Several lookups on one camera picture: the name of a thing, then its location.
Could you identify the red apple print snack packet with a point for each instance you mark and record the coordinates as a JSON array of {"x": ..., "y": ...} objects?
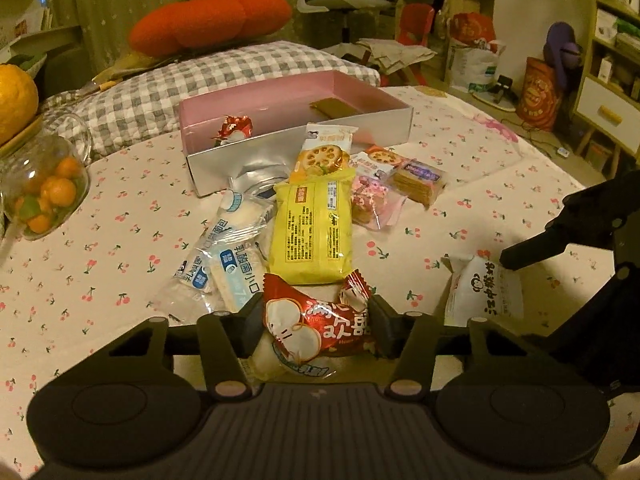
[{"x": 310, "y": 320}]

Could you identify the orange cookie packet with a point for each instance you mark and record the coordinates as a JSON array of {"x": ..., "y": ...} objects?
[{"x": 320, "y": 157}]

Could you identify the pink cake packet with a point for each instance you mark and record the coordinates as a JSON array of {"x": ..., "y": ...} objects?
[{"x": 372, "y": 200}]

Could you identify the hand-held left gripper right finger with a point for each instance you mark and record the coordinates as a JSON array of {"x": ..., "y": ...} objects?
[{"x": 384, "y": 327}]

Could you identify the clear plastic packet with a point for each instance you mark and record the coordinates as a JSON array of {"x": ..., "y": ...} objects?
[{"x": 260, "y": 187}]

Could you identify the pink and silver box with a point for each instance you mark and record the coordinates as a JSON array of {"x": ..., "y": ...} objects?
[{"x": 280, "y": 95}]

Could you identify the white and red bag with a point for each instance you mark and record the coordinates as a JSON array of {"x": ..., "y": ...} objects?
[{"x": 472, "y": 57}]

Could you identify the purple plush toy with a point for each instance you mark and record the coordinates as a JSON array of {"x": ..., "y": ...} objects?
[{"x": 562, "y": 47}]

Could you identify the white snack packet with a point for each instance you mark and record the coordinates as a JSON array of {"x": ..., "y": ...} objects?
[{"x": 475, "y": 290}]

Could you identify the wooden shelf cabinet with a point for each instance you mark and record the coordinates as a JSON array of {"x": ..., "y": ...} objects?
[{"x": 607, "y": 105}]

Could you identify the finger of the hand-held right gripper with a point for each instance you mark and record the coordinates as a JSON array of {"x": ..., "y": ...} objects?
[
  {"x": 575, "y": 310},
  {"x": 530, "y": 252}
]

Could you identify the cherry print tablecloth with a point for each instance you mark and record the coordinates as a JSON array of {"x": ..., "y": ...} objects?
[{"x": 125, "y": 260}]

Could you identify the red pumpkin cushion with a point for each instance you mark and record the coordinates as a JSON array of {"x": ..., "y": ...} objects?
[{"x": 210, "y": 20}]

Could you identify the flat gold packet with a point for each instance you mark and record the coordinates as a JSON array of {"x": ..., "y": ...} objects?
[{"x": 332, "y": 107}]

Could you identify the pile of kumquats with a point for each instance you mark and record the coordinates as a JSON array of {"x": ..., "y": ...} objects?
[{"x": 55, "y": 190}]

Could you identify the red and white cookie packet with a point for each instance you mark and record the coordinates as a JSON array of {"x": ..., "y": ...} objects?
[{"x": 380, "y": 157}]

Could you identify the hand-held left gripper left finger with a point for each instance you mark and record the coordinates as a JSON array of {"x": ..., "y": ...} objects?
[{"x": 250, "y": 332}]

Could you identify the yellow snack packet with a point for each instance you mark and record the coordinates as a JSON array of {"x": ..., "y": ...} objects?
[{"x": 305, "y": 230}]

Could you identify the folded beige cloth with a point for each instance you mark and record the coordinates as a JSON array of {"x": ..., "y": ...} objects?
[{"x": 400, "y": 52}]

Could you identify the round floor scale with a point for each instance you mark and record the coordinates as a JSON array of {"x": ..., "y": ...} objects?
[{"x": 495, "y": 95}]

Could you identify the grey checked pillow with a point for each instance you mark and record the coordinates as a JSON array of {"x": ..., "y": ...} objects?
[{"x": 240, "y": 72}]

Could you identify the white power strip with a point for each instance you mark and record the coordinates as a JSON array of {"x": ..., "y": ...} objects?
[{"x": 563, "y": 151}]

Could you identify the clear cracker stack packet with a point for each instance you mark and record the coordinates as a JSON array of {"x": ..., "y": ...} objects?
[{"x": 417, "y": 180}]

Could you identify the small red candy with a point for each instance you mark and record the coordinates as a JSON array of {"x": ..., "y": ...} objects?
[{"x": 232, "y": 127}]

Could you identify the large yellow citrus fruit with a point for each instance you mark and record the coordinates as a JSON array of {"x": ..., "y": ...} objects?
[{"x": 15, "y": 102}]

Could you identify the red plastic chair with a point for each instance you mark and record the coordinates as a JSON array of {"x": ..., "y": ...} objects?
[{"x": 415, "y": 22}]

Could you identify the wooden fruit tray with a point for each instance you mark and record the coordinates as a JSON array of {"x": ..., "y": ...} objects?
[{"x": 25, "y": 135}]

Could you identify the red printed bag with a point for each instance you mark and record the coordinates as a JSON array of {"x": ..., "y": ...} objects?
[{"x": 537, "y": 92}]

